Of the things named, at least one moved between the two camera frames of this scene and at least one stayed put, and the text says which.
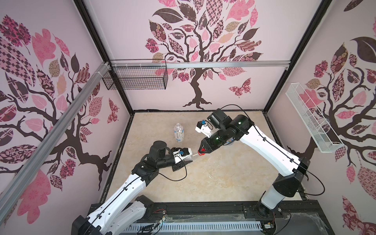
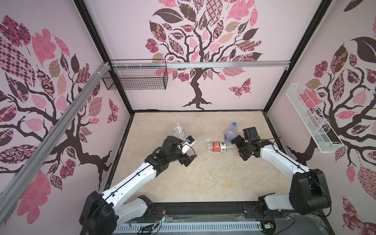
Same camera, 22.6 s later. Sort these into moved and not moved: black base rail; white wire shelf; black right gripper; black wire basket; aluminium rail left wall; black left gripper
Moved: black right gripper; black left gripper
Not moved: black base rail; black wire basket; white wire shelf; aluminium rail left wall
